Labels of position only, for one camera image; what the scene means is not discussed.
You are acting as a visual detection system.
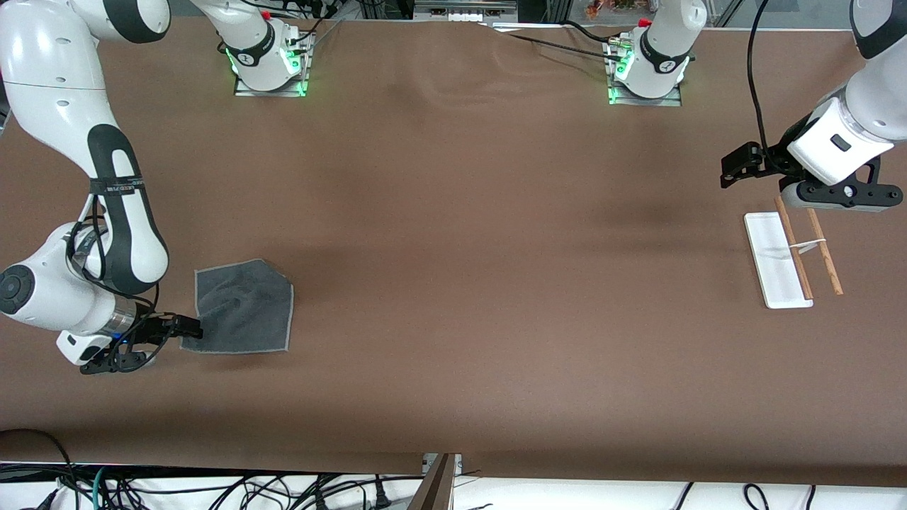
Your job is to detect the brown wooden beam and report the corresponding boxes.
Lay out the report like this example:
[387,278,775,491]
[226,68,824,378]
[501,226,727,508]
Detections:
[407,453,456,510]

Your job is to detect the thin black tabletop cable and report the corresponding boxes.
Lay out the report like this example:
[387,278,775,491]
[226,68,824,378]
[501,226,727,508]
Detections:
[489,25,628,64]

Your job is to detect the brown table cover sheet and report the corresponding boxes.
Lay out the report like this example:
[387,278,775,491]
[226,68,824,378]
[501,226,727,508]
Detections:
[0,13,907,488]

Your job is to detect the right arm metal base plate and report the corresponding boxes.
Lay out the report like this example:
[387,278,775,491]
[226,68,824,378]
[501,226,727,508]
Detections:
[234,32,312,98]

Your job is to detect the black plug cable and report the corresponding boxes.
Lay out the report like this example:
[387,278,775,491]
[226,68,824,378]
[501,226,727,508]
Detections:
[312,476,394,509]

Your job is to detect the orange background objects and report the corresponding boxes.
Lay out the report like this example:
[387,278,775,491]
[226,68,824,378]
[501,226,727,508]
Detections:
[587,0,640,20]

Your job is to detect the aluminium frame post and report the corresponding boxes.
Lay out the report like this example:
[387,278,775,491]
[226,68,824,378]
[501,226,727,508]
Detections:
[358,0,415,20]

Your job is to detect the grey towel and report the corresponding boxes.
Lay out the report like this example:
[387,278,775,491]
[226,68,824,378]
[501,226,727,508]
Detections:
[179,259,295,354]

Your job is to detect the small metal table bracket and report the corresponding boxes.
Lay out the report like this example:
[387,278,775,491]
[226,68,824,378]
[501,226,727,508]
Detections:
[422,453,463,477]

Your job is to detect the thick black tabletop cable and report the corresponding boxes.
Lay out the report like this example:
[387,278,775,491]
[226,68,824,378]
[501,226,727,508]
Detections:
[563,20,628,50]

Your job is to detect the white rack base plate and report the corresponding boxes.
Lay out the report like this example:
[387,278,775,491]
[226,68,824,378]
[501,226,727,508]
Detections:
[743,212,814,310]

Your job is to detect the grey socket box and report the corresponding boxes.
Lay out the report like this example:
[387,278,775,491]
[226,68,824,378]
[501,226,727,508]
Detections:
[413,0,519,23]

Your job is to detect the thick black floor cable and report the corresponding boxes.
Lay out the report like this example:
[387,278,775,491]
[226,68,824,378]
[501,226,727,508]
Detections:
[0,429,80,510]

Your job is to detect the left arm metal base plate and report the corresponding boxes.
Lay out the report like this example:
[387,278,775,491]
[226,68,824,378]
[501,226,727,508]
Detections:
[606,39,682,107]

